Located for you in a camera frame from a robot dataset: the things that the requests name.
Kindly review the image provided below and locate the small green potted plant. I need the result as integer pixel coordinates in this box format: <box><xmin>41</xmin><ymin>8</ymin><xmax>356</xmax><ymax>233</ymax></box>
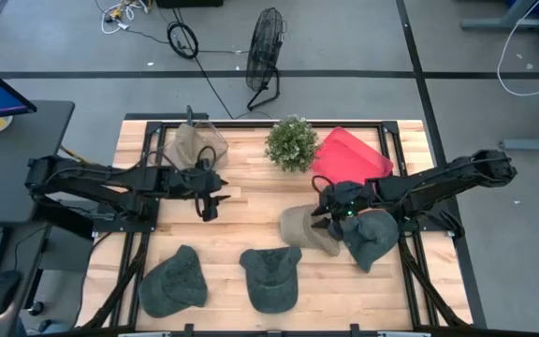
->
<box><xmin>264</xmin><ymin>114</ymin><xmax>322</xmax><ymax>174</ymax></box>

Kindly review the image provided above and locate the white floor cable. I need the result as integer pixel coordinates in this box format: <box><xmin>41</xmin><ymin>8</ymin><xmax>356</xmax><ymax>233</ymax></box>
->
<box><xmin>496</xmin><ymin>0</ymin><xmax>539</xmax><ymax>98</ymax></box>

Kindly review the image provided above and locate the black floor fan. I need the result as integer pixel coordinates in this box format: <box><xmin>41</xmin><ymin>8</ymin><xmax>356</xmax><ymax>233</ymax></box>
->
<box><xmin>244</xmin><ymin>6</ymin><xmax>286</xmax><ymax>112</ymax></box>

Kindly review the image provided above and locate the clear plastic bin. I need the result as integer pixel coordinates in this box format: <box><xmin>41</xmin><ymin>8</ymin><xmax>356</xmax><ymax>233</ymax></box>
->
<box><xmin>162</xmin><ymin>119</ymin><xmax>230</xmax><ymax>172</ymax></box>

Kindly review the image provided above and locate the white cable bundle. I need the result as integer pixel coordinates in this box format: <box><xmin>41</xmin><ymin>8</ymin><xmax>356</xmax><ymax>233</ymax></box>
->
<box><xmin>93</xmin><ymin>0</ymin><xmax>152</xmax><ymax>36</ymax></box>

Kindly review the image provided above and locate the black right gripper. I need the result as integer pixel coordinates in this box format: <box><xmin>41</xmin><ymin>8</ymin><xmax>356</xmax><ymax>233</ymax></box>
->
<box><xmin>311</xmin><ymin>180</ymin><xmax>379</xmax><ymax>231</ymax></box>

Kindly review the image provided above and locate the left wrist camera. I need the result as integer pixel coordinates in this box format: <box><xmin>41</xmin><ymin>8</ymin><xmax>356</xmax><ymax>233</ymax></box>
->
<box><xmin>199</xmin><ymin>197</ymin><xmax>220</xmax><ymax>223</ymax></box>

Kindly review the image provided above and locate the black aluminium table frame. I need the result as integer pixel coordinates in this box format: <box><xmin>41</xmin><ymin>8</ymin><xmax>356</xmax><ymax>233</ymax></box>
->
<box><xmin>76</xmin><ymin>119</ymin><xmax>474</xmax><ymax>330</ymax></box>

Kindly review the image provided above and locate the beige cap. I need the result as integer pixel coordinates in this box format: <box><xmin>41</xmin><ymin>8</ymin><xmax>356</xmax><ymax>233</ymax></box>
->
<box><xmin>279</xmin><ymin>203</ymin><xmax>342</xmax><ymax>258</ymax></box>
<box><xmin>173</xmin><ymin>123</ymin><xmax>226</xmax><ymax>170</ymax></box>

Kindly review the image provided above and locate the long black floor cable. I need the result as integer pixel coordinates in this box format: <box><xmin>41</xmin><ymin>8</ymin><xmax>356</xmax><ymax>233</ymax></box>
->
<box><xmin>170</xmin><ymin>7</ymin><xmax>252</xmax><ymax>121</ymax></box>

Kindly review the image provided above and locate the grey desk foot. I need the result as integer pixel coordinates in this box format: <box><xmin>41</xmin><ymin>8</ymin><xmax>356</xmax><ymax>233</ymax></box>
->
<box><xmin>499</xmin><ymin>136</ymin><xmax>539</xmax><ymax>153</ymax></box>
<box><xmin>460</xmin><ymin>0</ymin><xmax>539</xmax><ymax>32</ymax></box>

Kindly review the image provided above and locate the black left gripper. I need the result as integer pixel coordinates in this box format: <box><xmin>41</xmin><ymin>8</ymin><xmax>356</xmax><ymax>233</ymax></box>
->
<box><xmin>159</xmin><ymin>161</ymin><xmax>232</xmax><ymax>208</ymax></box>

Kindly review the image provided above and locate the black computer mouse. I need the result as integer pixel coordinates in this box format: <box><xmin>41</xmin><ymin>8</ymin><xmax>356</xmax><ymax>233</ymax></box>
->
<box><xmin>0</xmin><ymin>270</ymin><xmax>23</xmax><ymax>318</ymax></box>

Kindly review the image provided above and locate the dark green cap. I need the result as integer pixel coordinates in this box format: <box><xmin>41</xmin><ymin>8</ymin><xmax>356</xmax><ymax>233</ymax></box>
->
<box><xmin>239</xmin><ymin>245</ymin><xmax>304</xmax><ymax>315</ymax></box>
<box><xmin>341</xmin><ymin>208</ymin><xmax>401</xmax><ymax>274</ymax></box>
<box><xmin>138</xmin><ymin>243</ymin><xmax>209</xmax><ymax>320</ymax></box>

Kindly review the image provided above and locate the pink plastic bin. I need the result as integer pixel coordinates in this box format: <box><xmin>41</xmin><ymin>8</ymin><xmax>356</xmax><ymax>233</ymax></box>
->
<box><xmin>310</xmin><ymin>125</ymin><xmax>395</xmax><ymax>189</ymax></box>

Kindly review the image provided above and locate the coiled black cable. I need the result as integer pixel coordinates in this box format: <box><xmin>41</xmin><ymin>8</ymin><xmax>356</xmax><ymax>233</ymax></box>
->
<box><xmin>166</xmin><ymin>21</ymin><xmax>200</xmax><ymax>61</ymax></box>

